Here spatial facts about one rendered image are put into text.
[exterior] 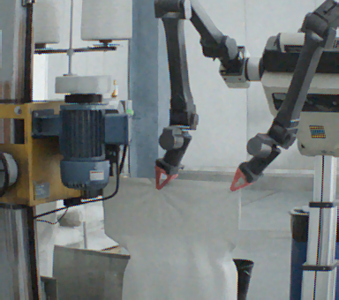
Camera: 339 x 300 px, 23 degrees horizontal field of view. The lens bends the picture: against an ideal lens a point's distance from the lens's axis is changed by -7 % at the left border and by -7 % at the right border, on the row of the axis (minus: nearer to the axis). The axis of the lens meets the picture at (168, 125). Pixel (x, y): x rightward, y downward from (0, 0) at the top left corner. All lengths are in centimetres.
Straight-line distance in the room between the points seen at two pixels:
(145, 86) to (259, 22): 176
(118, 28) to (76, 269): 117
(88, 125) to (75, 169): 13
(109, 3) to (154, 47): 889
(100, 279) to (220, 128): 815
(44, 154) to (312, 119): 100
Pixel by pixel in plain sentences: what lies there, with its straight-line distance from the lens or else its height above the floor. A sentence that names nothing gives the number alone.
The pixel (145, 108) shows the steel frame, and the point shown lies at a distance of 1164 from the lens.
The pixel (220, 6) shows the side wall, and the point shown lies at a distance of 1150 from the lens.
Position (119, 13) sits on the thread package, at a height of 161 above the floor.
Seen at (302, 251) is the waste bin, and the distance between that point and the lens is 499.
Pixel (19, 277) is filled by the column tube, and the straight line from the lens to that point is 272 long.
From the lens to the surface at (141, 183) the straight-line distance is 294.
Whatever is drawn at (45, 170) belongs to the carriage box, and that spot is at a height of 113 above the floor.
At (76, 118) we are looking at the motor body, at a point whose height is 129.
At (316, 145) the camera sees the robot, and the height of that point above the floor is 117.
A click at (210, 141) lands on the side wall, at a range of 1155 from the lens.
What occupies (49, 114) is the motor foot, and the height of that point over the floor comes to 130.
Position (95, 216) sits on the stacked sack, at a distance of 630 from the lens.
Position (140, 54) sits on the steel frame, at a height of 172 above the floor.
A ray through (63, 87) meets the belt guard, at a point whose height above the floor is 138.
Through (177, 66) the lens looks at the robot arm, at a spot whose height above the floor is 144.
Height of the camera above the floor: 141
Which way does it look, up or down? 3 degrees down
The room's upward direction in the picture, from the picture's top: straight up
